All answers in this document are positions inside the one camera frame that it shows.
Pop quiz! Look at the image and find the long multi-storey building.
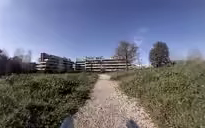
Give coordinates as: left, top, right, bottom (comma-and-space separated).
74, 56, 133, 73

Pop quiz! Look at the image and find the bare tree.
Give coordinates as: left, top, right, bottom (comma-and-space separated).
114, 40, 140, 72

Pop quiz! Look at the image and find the gravel path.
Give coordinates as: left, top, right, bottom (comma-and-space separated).
69, 73, 159, 128

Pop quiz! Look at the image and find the dark multi-storey building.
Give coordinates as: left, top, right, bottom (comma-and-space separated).
35, 52, 75, 73

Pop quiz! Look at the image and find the dark leafy tree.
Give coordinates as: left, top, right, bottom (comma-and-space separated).
148, 41, 173, 69

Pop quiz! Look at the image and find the robot's own part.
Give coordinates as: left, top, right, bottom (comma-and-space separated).
59, 116, 75, 128
125, 119, 141, 128

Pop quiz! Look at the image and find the grass and scrub ground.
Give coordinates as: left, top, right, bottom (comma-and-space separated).
0, 71, 100, 128
109, 59, 205, 128

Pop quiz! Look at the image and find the row of trees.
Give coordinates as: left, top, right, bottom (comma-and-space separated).
0, 46, 38, 80

